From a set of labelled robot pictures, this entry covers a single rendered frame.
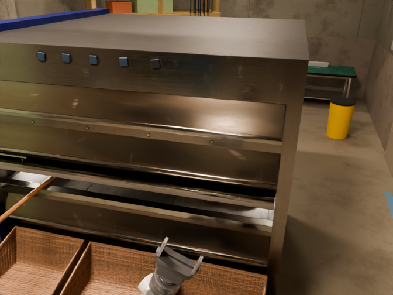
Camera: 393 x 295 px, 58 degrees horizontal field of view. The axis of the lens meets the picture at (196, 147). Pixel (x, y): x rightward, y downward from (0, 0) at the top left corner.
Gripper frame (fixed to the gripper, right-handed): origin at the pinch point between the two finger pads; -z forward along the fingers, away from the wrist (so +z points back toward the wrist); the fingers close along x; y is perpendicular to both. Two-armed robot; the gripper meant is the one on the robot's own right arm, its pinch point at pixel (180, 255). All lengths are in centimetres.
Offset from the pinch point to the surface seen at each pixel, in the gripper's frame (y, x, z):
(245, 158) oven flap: 91, -11, 24
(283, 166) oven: 91, -30, 18
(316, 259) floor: 192, -128, 161
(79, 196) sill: 79, 68, 99
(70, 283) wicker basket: 44, 47, 131
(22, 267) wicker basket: 56, 88, 168
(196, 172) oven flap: 85, 9, 43
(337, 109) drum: 506, -140, 143
